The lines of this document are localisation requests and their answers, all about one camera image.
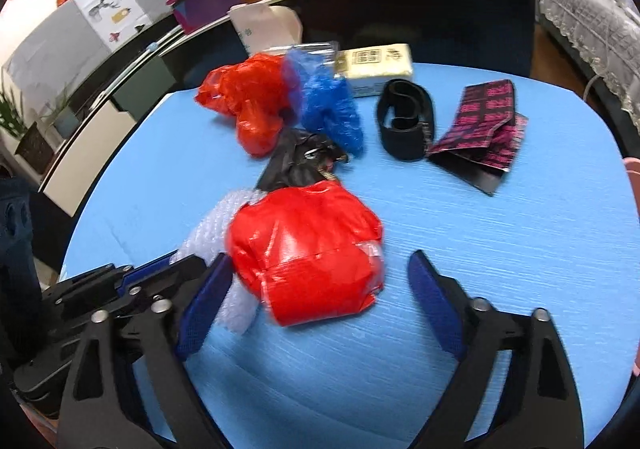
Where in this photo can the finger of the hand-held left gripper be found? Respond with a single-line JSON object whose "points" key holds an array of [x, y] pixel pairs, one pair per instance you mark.
{"points": [[145, 269], [100, 296]]}

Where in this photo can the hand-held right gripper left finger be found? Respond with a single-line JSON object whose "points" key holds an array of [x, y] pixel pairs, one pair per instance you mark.
{"points": [[205, 304]]}

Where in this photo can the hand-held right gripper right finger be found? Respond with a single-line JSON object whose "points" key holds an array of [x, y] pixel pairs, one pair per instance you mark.
{"points": [[435, 309]]}

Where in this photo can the large red plastic bag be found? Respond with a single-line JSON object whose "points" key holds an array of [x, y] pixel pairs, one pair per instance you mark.
{"points": [[300, 254]]}

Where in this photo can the dark pink-printed wrapper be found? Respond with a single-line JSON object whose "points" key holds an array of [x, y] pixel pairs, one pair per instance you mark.
{"points": [[480, 119]]}

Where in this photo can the blue plastic bag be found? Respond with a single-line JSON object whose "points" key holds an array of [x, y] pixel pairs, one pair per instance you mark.
{"points": [[325, 109]]}

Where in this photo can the white bubble wrap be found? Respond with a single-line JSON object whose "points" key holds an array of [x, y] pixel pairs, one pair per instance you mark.
{"points": [[215, 229]]}

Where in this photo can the green potted plant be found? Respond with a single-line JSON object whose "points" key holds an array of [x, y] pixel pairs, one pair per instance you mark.
{"points": [[12, 119]]}

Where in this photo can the small potted plant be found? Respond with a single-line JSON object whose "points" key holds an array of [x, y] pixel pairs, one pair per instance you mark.
{"points": [[65, 121]]}

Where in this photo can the black plastic bag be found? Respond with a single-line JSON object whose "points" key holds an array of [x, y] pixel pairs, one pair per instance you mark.
{"points": [[290, 169]]}

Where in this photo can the black tv cabinet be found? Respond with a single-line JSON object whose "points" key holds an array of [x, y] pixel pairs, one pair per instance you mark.
{"points": [[135, 99]]}

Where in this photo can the small red plastic bag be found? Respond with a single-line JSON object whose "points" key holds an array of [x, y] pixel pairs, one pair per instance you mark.
{"points": [[250, 99]]}

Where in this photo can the yellow tissue pack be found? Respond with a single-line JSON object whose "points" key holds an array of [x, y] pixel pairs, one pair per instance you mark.
{"points": [[380, 66]]}

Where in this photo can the clear plastic package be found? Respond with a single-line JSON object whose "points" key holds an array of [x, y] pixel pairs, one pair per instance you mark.
{"points": [[320, 51]]}

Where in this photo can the sofa with grey quilted cover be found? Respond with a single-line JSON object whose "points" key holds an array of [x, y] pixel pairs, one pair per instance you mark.
{"points": [[585, 19]]}

